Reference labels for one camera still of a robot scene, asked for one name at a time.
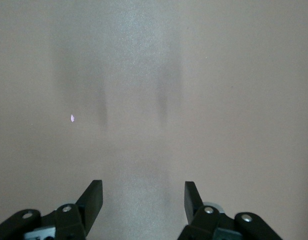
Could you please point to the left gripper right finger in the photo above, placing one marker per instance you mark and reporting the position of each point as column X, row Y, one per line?
column 206, row 220

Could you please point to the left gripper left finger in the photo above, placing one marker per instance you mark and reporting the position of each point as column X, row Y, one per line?
column 76, row 217

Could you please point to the tiny pink foam crumb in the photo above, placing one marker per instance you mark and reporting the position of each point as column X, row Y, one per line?
column 72, row 118

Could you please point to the brown paper table cover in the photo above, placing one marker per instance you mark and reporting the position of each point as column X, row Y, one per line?
column 144, row 62

